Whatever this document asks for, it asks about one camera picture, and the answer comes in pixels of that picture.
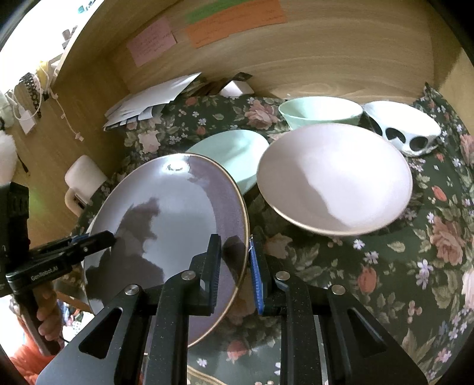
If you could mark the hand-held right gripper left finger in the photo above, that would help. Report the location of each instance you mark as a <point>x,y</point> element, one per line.
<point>214,274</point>

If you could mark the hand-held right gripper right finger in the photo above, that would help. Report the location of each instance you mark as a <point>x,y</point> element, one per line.
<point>256,281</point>

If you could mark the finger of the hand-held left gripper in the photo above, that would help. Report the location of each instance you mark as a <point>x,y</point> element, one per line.
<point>40,275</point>
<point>81,242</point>

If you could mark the purple gold-rimmed plate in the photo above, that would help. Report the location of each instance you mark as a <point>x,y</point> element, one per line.
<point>166,207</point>

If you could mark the mint green plate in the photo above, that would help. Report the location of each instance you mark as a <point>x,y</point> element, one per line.
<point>237,151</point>

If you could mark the mint green bowl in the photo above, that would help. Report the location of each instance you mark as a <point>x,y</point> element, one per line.
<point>318,111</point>

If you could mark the white black-spotted bowl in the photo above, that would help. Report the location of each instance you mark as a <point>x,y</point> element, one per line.
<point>400,118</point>

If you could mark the person's left forearm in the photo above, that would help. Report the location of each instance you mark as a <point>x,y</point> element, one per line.
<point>29,366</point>

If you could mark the person's left hand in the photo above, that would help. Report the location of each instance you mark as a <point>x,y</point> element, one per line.
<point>50,314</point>

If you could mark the white fluffy earmuffs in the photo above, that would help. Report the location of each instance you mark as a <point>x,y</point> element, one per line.
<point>7,159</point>

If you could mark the cream padded chair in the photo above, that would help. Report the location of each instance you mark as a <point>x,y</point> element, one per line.
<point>83,174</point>

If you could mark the white charger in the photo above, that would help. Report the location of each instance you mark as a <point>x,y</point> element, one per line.
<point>27,120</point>

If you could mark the dark floral tablecloth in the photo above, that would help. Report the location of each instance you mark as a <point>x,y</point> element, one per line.
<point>389,266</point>

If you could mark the black patterned headband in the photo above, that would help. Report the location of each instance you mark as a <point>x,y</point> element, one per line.
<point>31,87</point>

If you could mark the stack of white papers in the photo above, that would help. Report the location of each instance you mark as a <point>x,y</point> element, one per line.
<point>155,96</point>

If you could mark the small white box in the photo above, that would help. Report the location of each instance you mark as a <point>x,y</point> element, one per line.
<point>237,89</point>

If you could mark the pink paper note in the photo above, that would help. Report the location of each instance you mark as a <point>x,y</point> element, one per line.
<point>152,42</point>

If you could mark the orange paper note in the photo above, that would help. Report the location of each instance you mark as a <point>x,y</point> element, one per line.
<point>229,26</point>

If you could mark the green paper note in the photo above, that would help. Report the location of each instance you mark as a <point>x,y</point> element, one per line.
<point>207,13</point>

